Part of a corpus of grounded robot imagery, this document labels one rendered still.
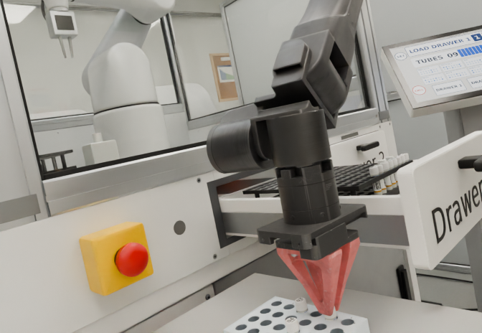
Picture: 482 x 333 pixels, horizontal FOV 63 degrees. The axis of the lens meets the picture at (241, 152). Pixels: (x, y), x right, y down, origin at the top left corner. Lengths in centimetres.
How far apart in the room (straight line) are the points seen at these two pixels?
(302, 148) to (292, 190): 4
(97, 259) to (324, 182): 29
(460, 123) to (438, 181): 105
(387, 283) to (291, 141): 84
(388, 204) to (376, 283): 65
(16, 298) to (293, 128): 37
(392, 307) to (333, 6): 36
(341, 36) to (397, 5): 200
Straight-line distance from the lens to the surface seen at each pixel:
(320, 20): 45
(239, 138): 40
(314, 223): 38
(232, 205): 65
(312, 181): 37
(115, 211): 56
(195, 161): 64
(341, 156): 92
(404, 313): 52
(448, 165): 53
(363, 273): 105
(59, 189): 54
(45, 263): 54
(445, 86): 144
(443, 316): 51
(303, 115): 36
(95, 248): 51
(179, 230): 62
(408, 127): 243
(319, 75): 40
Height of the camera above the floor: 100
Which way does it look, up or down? 3 degrees down
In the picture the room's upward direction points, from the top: 12 degrees counter-clockwise
